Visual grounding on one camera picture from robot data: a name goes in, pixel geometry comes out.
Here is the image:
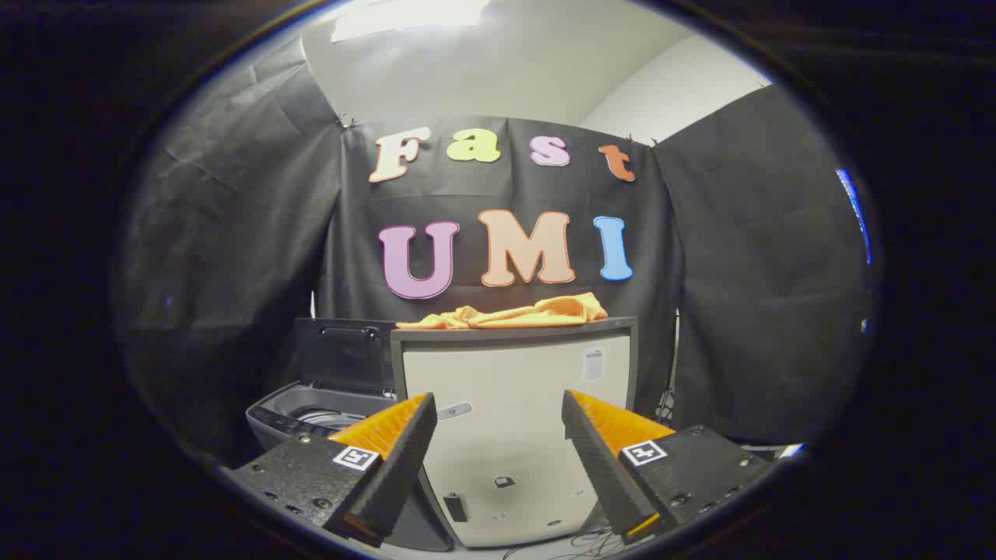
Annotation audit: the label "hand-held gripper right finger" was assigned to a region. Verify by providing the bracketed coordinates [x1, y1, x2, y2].
[562, 390, 771, 545]

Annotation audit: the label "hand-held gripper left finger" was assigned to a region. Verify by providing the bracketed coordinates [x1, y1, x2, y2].
[233, 393, 438, 548]

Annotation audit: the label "grey washing machine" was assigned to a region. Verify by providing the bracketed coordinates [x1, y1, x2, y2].
[246, 380, 454, 553]

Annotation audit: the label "orange shirt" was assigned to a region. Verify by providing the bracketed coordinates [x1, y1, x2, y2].
[395, 292, 609, 331]

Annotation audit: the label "black backdrop cloth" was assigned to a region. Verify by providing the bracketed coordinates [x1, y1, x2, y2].
[117, 39, 872, 467]

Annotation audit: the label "black floor cables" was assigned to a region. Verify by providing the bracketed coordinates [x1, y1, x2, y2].
[502, 529, 623, 560]

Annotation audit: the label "hanging black cables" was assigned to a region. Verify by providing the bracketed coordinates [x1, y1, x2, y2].
[654, 310, 682, 425]

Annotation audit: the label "beige cabinet with dark frame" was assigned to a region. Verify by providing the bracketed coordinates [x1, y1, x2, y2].
[389, 317, 640, 549]

